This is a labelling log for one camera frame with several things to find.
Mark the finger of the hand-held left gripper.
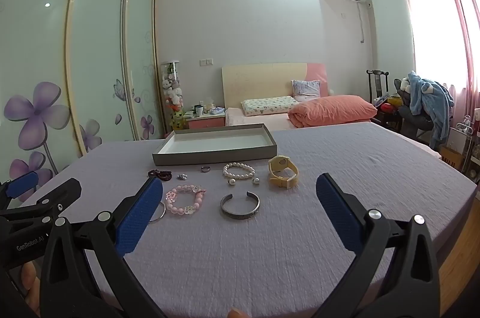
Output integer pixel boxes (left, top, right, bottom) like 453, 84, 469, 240
0, 171, 40, 208
0, 179, 82, 229

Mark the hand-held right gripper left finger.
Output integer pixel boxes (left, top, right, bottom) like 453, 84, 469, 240
39, 176, 167, 318

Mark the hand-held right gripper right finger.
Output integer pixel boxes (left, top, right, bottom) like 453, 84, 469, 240
316, 173, 441, 318

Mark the clear thin bangle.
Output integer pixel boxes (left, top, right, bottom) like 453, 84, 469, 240
150, 200, 167, 223

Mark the pink bead charm bracelet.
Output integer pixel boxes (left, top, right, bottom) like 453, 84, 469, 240
165, 184, 207, 215

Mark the dark red bead bracelet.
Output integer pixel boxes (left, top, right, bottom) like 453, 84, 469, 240
147, 169, 173, 181

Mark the yellow wrist watch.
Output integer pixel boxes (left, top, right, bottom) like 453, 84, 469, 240
268, 155, 300, 189

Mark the silver cuff bangle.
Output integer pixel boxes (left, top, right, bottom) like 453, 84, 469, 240
220, 192, 261, 221

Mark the grey cardboard tray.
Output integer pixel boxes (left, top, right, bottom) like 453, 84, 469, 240
152, 123, 277, 166

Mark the person's left hand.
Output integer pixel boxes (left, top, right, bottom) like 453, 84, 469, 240
20, 260, 41, 307

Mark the folded salmon quilt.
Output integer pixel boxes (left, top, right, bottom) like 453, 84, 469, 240
288, 95, 378, 128

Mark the pink white nightstand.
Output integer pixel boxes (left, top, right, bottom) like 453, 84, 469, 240
186, 112, 226, 130

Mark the pink bed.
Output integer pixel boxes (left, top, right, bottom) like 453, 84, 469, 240
225, 106, 372, 131

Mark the grey chair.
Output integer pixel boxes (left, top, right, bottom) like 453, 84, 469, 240
393, 78, 443, 144

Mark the yellow red plush toy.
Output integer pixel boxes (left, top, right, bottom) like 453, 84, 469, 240
375, 96, 401, 116

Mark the cardboard box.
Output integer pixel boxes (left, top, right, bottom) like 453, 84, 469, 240
439, 145, 466, 169

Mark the small lilac pillow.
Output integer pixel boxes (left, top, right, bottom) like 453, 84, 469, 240
291, 79, 322, 102

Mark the patterned cream pillow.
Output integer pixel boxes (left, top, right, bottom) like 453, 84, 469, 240
241, 96, 297, 116

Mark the clear tube of plush toys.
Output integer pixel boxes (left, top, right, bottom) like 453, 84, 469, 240
160, 60, 184, 133

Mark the dark wooden chair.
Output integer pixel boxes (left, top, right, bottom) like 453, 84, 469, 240
367, 70, 391, 105

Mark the cream pink headboard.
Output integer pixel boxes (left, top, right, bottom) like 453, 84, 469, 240
222, 62, 329, 112

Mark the floral glass sliding wardrobe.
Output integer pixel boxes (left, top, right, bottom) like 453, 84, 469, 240
0, 0, 166, 187

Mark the white pearl bracelet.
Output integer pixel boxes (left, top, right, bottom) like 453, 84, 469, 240
223, 162, 256, 181

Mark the white wire rack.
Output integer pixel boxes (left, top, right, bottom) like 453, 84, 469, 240
448, 115, 478, 169

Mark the air conditioner hose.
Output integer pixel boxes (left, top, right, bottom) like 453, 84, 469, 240
358, 0, 376, 45

